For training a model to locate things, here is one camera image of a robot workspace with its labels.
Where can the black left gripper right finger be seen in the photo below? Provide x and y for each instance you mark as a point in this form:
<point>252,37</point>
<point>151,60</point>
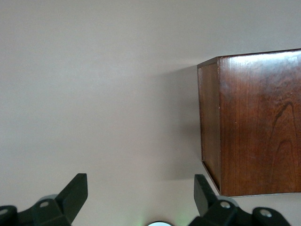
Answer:
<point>204,197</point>

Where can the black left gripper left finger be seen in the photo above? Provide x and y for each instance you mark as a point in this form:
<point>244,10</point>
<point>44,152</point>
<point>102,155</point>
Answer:
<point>70,197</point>

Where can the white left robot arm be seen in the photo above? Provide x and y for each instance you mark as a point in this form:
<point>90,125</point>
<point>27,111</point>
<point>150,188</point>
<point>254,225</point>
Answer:
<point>160,224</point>

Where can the dark brown wooden cabinet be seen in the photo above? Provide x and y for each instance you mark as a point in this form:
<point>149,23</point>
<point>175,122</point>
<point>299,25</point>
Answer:
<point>258,122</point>

